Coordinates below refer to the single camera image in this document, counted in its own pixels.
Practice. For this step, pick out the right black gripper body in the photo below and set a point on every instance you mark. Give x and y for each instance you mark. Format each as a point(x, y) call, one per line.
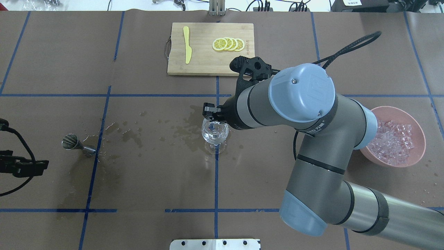
point(229, 108)

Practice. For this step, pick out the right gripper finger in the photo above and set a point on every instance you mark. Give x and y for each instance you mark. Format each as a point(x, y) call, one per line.
point(212, 112)

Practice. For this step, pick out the steel double jigger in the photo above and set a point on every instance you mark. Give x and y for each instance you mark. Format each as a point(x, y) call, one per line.
point(71, 142)

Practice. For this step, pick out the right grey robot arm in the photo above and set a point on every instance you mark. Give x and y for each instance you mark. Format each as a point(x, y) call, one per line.
point(304, 98)

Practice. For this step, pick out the clear wine glass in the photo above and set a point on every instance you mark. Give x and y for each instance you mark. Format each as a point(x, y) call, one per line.
point(215, 135)

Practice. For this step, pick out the pile of ice cubes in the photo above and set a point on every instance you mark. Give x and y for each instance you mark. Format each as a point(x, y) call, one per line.
point(393, 142)

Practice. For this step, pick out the yellow plastic knife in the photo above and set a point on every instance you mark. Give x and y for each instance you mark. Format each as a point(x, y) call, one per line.
point(188, 49)

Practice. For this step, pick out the bamboo cutting board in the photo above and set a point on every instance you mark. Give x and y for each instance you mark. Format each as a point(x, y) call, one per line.
point(205, 61)

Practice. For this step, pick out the lemon slice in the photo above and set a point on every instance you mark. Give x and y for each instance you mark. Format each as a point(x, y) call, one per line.
point(234, 44)
point(240, 45)
point(229, 43)
point(220, 44)

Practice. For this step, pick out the pink bowl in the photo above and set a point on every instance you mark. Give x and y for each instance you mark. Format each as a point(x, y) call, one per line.
point(387, 113)

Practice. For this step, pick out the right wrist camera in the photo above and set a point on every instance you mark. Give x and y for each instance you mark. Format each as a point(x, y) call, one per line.
point(251, 70)

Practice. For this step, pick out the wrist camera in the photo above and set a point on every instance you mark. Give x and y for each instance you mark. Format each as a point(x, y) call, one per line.
point(251, 70)
point(21, 167)

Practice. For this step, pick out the aluminium frame post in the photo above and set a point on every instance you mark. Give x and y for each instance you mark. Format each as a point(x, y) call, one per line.
point(217, 7)

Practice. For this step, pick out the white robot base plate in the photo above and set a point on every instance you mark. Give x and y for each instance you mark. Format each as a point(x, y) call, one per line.
point(215, 244)

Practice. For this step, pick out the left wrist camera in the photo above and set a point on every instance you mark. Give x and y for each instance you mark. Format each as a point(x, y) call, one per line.
point(21, 167)

